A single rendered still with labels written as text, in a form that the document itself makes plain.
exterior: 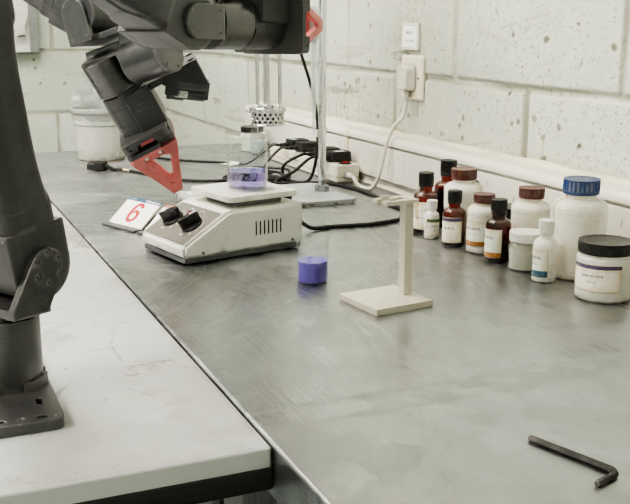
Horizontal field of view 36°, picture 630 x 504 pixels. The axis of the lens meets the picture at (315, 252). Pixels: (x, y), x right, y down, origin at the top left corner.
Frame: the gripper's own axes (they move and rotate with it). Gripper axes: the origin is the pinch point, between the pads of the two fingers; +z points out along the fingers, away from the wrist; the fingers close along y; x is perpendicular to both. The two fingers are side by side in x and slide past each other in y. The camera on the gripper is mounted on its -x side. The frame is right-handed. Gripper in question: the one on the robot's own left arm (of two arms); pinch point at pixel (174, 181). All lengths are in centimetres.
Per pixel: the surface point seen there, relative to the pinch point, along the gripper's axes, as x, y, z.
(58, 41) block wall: 40, 241, 22
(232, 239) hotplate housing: -3.1, -1.3, 11.2
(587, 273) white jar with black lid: -41, -30, 23
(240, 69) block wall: -15, 152, 36
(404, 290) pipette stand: -20.3, -26.3, 15.8
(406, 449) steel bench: -13, -65, 4
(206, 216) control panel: -1.2, 1.2, 7.3
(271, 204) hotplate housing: -10.0, 3.2, 11.2
